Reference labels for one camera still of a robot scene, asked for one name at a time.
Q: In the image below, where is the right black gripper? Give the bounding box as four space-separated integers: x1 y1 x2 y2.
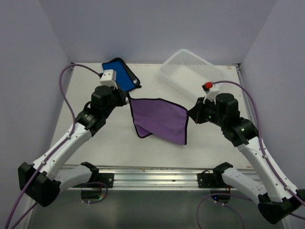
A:
187 96 226 127

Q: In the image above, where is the purple and black towel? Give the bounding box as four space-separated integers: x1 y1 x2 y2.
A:
128 97 189 146

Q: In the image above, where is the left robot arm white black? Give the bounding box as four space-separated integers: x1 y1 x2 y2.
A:
18 86 129 207

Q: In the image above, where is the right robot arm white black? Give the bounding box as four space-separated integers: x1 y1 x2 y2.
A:
188 93 305 224

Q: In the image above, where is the blue and black towel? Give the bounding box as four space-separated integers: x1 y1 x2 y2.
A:
102 58 142 92

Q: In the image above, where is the white plastic mesh basket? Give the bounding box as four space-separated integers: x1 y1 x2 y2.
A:
159 49 228 101

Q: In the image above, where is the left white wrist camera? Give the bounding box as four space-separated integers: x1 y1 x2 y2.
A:
100 69 118 89

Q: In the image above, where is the right wrist camera red cap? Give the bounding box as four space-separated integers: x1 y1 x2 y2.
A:
202 82 220 103

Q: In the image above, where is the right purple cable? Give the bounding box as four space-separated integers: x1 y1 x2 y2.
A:
196 80 305 229

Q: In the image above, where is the purple cable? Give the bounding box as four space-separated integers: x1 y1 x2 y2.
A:
196 80 305 229
4 62 108 229

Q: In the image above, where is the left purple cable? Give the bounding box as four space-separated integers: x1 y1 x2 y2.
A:
4 62 108 229

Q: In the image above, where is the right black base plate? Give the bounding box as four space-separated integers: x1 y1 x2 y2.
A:
197 170 228 188

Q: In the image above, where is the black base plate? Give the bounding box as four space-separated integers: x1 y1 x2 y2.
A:
197 170 228 188
78 173 114 188

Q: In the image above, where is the aluminium mounting rail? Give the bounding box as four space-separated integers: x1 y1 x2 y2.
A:
57 167 263 191

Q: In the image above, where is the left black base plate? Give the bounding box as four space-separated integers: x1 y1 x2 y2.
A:
78 173 114 188

